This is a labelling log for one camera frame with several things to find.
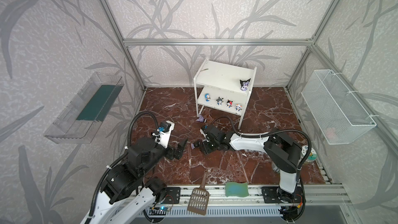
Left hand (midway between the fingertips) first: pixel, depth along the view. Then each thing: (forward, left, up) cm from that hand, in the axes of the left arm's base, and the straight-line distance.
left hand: (180, 130), depth 64 cm
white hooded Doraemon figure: (+20, -28, -10) cm, 36 cm away
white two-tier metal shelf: (+22, -19, +3) cm, 30 cm away
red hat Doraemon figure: (+23, -23, -11) cm, 34 cm away
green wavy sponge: (-17, -27, -29) cm, 43 cm away
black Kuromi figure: (+5, -2, -28) cm, 28 cm away
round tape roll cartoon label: (-3, -65, -20) cm, 68 cm away
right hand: (+7, -9, -27) cm, 30 cm away
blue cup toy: (+28, -11, -12) cm, 33 cm away
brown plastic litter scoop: (-21, -8, -26) cm, 34 cm away
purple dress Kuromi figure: (+22, -7, -27) cm, 36 cm away
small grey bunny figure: (+24, -18, -10) cm, 32 cm away
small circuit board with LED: (-25, +8, -28) cm, 39 cm away
